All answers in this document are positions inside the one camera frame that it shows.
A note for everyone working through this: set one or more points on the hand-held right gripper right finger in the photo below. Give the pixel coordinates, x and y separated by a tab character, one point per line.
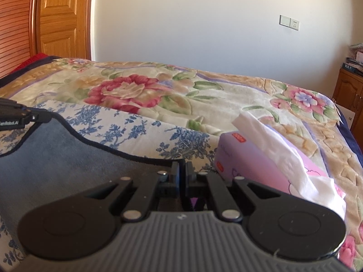
189	177

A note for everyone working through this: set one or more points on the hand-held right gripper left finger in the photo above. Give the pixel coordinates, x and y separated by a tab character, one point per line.
175	177

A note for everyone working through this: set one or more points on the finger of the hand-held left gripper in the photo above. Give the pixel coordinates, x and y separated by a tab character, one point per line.
39	116

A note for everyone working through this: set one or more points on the blue-grey towel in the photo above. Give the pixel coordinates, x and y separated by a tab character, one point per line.
71	164

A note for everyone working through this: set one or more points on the red cloth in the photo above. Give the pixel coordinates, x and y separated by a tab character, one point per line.
34	61

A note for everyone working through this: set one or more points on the white blue floral sheet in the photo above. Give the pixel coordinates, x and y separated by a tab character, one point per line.
113	127

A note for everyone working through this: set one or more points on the floral printed blanket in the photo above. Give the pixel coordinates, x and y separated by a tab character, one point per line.
215	102

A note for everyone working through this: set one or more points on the white tissue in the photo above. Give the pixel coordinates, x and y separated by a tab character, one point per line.
286	155

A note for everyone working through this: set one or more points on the wooden slatted panel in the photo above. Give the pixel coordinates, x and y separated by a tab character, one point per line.
15	19

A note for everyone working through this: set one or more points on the wooden door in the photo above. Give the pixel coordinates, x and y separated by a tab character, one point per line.
61	14

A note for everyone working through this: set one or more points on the white paper bag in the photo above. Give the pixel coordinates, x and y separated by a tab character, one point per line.
347	116

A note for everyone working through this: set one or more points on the wooden cabinet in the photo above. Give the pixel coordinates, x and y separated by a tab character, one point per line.
348	90

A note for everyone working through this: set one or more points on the stack of books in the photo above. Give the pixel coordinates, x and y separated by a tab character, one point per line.
354	59

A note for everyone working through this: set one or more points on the white wall switch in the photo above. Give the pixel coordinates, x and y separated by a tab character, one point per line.
285	21

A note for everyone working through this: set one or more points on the white wall socket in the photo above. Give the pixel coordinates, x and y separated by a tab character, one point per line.
295	24

